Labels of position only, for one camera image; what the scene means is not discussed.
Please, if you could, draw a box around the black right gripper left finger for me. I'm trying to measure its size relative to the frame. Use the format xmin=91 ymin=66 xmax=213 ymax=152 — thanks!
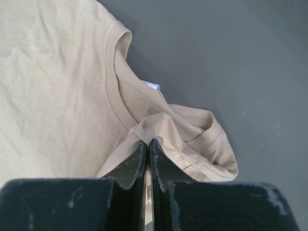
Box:
xmin=102 ymin=141 xmax=147 ymax=189

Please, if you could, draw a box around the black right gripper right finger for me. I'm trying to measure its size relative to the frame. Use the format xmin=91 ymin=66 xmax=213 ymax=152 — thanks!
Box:
xmin=149 ymin=139 xmax=197 ymax=193

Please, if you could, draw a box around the beige t shirt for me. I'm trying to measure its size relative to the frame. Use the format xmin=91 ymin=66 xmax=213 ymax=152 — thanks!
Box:
xmin=0 ymin=0 xmax=239 ymax=227

